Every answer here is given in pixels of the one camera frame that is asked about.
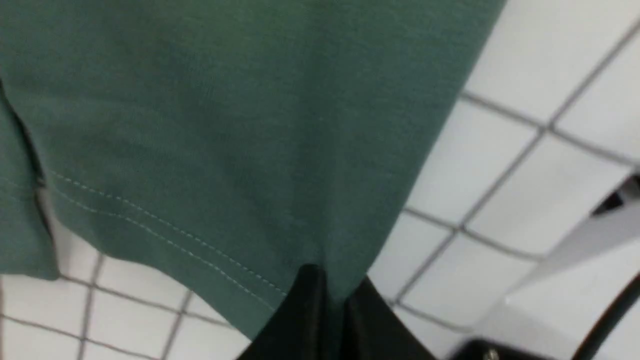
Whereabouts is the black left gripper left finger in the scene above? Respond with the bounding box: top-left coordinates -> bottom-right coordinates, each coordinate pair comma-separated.
238,264 -> 345,360

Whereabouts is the green long sleeve shirt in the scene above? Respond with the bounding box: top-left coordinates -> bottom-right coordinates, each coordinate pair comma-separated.
0,0 -> 505,338

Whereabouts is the white grid tablecloth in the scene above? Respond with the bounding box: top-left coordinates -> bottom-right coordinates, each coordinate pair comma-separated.
1,0 -> 639,360

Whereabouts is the black camera cable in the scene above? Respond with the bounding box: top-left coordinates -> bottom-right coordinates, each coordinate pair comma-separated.
572,272 -> 640,360

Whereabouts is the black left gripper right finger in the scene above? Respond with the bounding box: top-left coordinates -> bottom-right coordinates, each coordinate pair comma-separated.
343,277 -> 435,360

